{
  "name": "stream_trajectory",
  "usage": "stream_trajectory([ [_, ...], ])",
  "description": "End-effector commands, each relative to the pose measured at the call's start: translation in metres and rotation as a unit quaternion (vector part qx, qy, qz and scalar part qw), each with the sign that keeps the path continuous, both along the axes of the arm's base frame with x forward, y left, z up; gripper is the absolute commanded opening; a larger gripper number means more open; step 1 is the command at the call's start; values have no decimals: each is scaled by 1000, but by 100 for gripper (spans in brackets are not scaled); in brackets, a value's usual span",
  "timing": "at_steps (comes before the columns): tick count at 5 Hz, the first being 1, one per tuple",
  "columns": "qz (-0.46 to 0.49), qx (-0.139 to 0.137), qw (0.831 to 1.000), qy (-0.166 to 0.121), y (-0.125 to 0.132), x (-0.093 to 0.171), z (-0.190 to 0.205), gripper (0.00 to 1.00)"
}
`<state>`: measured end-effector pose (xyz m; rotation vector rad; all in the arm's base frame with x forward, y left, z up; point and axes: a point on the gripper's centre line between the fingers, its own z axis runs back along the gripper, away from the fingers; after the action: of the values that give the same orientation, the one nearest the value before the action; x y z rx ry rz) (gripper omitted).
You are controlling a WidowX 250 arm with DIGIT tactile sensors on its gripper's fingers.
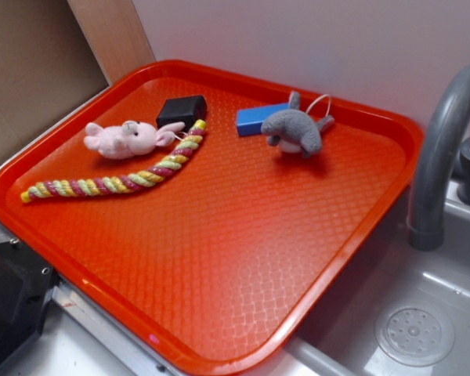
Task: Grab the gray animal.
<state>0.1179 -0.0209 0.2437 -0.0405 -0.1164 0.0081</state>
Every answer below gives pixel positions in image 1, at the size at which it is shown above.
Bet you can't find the black rectangular block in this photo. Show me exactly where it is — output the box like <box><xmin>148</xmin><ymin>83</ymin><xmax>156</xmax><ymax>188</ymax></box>
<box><xmin>156</xmin><ymin>95</ymin><xmax>208</xmax><ymax>132</ymax></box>

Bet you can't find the blue rectangular block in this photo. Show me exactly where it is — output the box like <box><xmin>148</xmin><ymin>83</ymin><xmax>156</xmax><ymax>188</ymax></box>
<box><xmin>235</xmin><ymin>103</ymin><xmax>289</xmax><ymax>136</ymax></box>

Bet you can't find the multicolour twisted rope toy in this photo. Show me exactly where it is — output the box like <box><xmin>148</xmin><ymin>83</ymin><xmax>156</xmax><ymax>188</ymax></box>
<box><xmin>20</xmin><ymin>120</ymin><xmax>207</xmax><ymax>204</ymax></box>

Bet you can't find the pink plush animal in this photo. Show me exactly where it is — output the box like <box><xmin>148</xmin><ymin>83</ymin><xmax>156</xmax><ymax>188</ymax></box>
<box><xmin>84</xmin><ymin>121</ymin><xmax>186</xmax><ymax>160</ymax></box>

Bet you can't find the brown cardboard panel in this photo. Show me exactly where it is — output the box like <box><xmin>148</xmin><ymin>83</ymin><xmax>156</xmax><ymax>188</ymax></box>
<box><xmin>0</xmin><ymin>1</ymin><xmax>154</xmax><ymax>165</ymax></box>

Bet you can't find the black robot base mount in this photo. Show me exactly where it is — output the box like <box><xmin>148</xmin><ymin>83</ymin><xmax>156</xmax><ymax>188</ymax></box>
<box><xmin>0</xmin><ymin>242</ymin><xmax>56</xmax><ymax>370</ymax></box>

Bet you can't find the round sink drain cover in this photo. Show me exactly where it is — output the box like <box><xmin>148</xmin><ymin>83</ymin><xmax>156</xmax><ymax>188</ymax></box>
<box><xmin>374</xmin><ymin>299</ymin><xmax>455</xmax><ymax>367</ymax></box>

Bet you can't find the gray plush animal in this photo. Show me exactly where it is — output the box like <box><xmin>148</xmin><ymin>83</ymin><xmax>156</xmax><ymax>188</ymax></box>
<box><xmin>261</xmin><ymin>91</ymin><xmax>335</xmax><ymax>158</ymax></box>

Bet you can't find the gray curved faucet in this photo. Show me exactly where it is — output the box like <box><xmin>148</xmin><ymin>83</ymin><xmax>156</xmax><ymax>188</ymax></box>
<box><xmin>407</xmin><ymin>66</ymin><xmax>470</xmax><ymax>251</ymax></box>

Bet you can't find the red plastic tray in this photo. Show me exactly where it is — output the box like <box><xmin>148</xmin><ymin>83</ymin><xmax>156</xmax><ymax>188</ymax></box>
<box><xmin>0</xmin><ymin>60</ymin><xmax>423</xmax><ymax>375</ymax></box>

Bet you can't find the gray toy sink basin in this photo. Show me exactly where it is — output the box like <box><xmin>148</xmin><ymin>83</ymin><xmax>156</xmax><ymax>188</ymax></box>
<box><xmin>285</xmin><ymin>179</ymin><xmax>470</xmax><ymax>375</ymax></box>

